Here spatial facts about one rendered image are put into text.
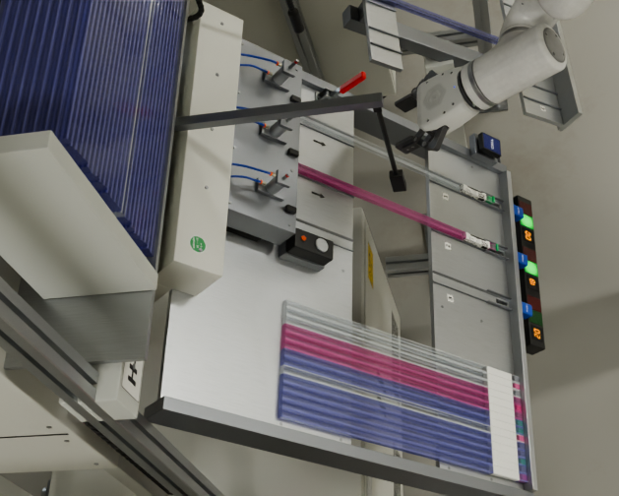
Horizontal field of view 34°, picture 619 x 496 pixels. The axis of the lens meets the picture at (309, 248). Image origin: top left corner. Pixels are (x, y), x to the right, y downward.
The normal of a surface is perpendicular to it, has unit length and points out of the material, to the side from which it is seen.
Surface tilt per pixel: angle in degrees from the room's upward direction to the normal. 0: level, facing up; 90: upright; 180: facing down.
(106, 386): 0
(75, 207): 90
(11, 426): 90
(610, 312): 0
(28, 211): 90
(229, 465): 0
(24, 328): 90
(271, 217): 48
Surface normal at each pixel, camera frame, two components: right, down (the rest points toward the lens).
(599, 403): -0.22, -0.49
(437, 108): -0.71, -0.30
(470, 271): 0.57, -0.39
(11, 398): -0.03, 0.87
